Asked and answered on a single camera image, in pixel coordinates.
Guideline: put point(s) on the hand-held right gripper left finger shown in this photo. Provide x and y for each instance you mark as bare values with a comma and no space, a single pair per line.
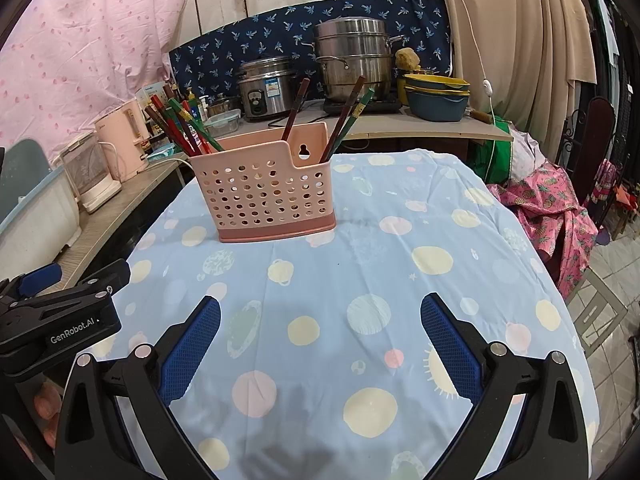
192,350

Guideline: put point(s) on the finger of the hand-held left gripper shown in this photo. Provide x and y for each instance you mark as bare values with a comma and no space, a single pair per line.
40,278
105,276

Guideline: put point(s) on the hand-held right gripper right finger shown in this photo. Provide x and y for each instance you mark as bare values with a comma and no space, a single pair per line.
450,350

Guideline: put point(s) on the pink perforated plastic basket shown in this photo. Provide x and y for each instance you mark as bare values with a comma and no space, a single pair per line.
260,195

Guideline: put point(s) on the bunch of coloured chopsticks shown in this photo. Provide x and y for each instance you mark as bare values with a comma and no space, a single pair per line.
295,110

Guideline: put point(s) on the person's left hand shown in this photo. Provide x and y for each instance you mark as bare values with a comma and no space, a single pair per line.
47,402

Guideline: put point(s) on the white bin with blue lid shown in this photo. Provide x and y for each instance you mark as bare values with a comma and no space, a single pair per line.
35,210

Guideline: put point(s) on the white blender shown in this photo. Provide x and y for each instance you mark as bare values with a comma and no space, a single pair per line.
90,170

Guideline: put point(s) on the blue tissue packet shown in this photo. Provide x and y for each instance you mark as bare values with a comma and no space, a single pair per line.
162,152

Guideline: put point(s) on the pink electric kettle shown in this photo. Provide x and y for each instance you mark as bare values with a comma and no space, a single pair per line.
120,140

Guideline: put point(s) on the blue dotted tablecloth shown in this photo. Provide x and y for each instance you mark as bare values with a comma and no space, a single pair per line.
325,285

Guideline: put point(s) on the pink pineapple print cloth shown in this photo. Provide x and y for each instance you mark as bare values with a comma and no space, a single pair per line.
550,210

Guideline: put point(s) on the green cloth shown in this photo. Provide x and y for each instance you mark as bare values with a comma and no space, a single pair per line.
492,160

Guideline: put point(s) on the clear plastic food container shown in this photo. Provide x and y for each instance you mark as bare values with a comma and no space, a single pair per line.
225,122

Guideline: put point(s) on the glass pot with lid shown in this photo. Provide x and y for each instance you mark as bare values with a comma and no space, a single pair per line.
222,105

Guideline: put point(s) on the wooden rolling pin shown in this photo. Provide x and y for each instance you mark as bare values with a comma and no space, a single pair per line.
480,116

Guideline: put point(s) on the pink patterned sheet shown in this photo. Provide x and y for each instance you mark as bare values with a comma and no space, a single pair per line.
90,35

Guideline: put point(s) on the blue bowl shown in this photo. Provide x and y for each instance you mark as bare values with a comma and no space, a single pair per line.
435,109

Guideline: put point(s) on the steel rice cooker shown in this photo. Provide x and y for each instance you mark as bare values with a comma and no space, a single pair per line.
265,90

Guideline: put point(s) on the black induction cooker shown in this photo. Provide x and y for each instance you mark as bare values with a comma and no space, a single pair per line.
380,106

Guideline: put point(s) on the yellow bowl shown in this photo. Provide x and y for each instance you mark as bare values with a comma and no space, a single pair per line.
435,81

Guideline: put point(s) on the dark wooden chair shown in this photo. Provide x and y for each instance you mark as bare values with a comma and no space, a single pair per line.
600,125

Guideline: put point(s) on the brown loofah sponge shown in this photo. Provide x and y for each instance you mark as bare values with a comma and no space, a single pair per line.
407,59

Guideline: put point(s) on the navy floral cloth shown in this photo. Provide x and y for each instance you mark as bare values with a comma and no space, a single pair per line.
280,25

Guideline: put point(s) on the steel steamer pot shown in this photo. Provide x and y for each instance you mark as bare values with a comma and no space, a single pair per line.
350,55

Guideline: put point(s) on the beige curtain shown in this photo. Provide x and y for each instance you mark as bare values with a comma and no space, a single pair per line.
525,35

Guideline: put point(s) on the row of hanging clothes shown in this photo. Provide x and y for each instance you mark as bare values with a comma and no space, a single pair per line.
615,60

